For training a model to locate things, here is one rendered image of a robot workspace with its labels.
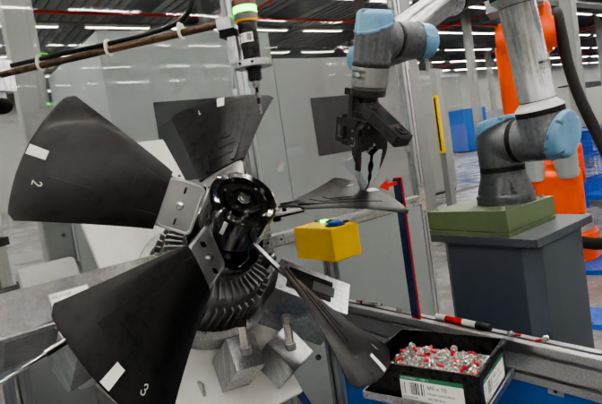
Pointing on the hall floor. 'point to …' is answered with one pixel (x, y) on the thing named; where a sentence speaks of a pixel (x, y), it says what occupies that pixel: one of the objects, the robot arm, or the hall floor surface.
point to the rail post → (335, 376)
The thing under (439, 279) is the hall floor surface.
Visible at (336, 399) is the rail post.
